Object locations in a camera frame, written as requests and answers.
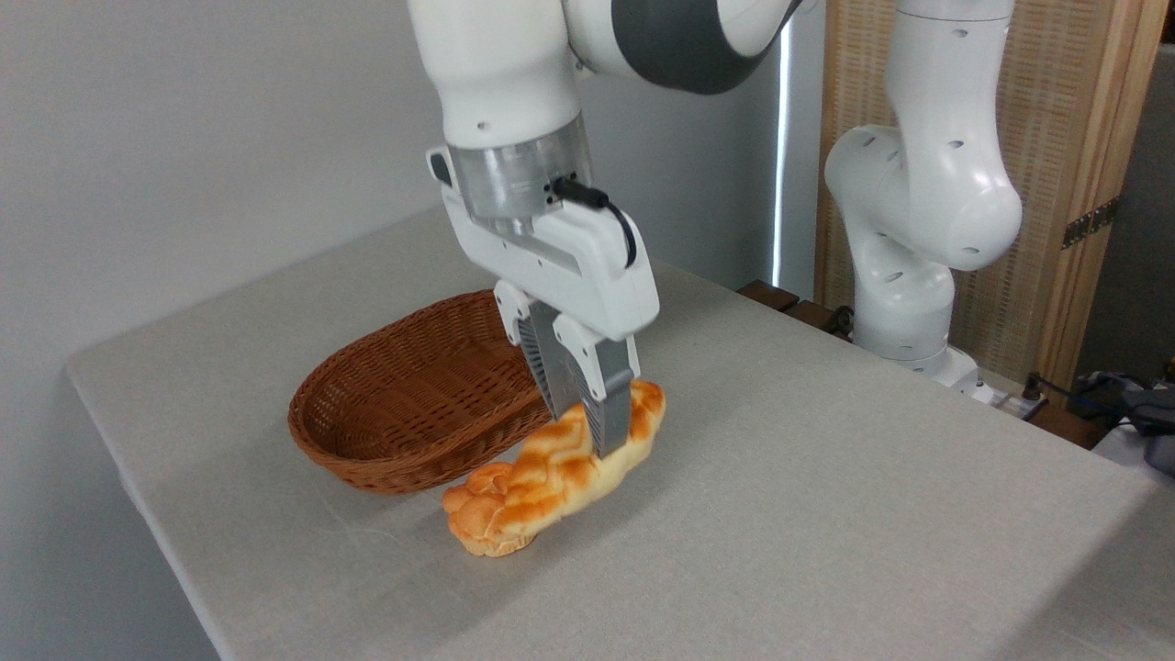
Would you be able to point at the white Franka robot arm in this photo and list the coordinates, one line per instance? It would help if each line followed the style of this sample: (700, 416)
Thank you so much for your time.
(496, 73)

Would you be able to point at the wooden rattan folding screen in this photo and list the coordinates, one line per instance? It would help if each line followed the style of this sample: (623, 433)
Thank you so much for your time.
(1056, 138)

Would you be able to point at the round knotted bread bun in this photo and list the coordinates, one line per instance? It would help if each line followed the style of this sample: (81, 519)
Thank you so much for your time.
(477, 542)

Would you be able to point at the dark grey bag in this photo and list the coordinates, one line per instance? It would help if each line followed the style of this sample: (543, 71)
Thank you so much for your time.
(1143, 413)

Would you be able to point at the metal screen hinge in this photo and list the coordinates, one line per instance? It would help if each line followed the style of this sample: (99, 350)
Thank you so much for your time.
(1091, 223)

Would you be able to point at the grey linen tablecloth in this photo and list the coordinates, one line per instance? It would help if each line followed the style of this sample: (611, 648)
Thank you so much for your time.
(780, 514)

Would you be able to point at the bright vertical light strip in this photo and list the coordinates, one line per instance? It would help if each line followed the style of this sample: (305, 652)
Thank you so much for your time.
(782, 184)

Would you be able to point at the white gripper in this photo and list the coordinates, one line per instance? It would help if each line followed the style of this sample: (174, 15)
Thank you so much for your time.
(587, 275)

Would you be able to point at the long braided bread loaf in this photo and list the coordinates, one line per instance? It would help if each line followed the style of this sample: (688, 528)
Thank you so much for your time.
(560, 468)

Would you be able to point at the brown oval wicker basket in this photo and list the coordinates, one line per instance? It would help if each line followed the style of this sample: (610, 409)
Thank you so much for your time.
(404, 395)

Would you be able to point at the white power strip with plug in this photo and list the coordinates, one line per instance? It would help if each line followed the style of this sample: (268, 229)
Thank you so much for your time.
(1010, 399)

